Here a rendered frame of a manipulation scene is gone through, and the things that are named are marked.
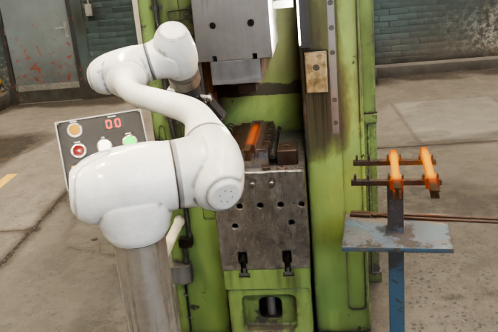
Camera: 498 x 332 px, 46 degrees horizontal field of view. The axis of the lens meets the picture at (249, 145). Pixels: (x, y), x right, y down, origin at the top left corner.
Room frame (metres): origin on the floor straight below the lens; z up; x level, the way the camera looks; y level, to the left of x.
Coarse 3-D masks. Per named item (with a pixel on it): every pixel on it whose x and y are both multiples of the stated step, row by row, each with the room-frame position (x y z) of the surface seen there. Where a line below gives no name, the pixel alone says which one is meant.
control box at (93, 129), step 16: (128, 112) 2.34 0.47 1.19; (64, 128) 2.25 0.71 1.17; (80, 128) 2.26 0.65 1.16; (96, 128) 2.28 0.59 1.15; (112, 128) 2.29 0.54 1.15; (128, 128) 2.30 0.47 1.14; (144, 128) 2.32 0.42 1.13; (64, 144) 2.22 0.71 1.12; (80, 144) 2.23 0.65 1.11; (96, 144) 2.24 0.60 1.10; (112, 144) 2.25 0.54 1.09; (64, 160) 2.18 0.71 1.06; (80, 160) 2.20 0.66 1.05; (64, 176) 2.15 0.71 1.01
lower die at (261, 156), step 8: (256, 120) 2.74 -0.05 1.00; (240, 128) 2.66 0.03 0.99; (248, 128) 2.65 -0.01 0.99; (264, 128) 2.62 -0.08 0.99; (272, 128) 2.62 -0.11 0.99; (240, 136) 2.53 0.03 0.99; (264, 136) 2.49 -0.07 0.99; (240, 144) 2.42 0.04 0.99; (256, 144) 2.37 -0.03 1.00; (264, 144) 2.38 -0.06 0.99; (256, 152) 2.32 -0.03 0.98; (264, 152) 2.32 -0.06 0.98; (256, 160) 2.33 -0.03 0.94; (264, 160) 2.32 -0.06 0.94
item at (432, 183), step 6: (420, 150) 2.22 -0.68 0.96; (426, 150) 2.20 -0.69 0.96; (426, 156) 2.13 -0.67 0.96; (426, 162) 2.07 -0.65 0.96; (426, 168) 2.01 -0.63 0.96; (432, 168) 2.00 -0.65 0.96; (426, 174) 1.96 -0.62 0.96; (432, 174) 1.94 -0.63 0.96; (426, 180) 1.89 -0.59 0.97; (432, 180) 1.88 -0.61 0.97; (438, 180) 1.88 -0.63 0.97; (426, 186) 1.89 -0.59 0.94; (432, 186) 1.83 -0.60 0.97; (438, 186) 1.82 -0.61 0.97; (432, 192) 1.83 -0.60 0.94; (438, 192) 1.83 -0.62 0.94; (432, 198) 1.80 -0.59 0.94; (438, 198) 1.79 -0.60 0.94
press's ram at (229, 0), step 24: (192, 0) 2.35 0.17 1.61; (216, 0) 2.34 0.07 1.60; (240, 0) 2.33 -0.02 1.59; (264, 0) 2.31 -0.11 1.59; (288, 0) 2.49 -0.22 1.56; (216, 24) 2.34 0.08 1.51; (240, 24) 2.33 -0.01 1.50; (264, 24) 2.32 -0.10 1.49; (216, 48) 2.34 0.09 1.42; (240, 48) 2.33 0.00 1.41; (264, 48) 2.32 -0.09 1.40
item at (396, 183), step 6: (390, 150) 2.23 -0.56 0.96; (396, 150) 2.23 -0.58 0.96; (390, 156) 2.17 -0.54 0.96; (396, 156) 2.16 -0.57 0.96; (396, 162) 2.09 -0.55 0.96; (396, 168) 2.03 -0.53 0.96; (396, 174) 1.97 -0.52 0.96; (390, 180) 1.91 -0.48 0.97; (396, 180) 1.89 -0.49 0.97; (402, 180) 1.90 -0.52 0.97; (390, 186) 1.91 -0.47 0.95; (396, 186) 1.84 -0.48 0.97; (402, 186) 1.90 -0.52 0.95; (396, 192) 1.82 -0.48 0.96; (396, 198) 1.82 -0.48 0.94
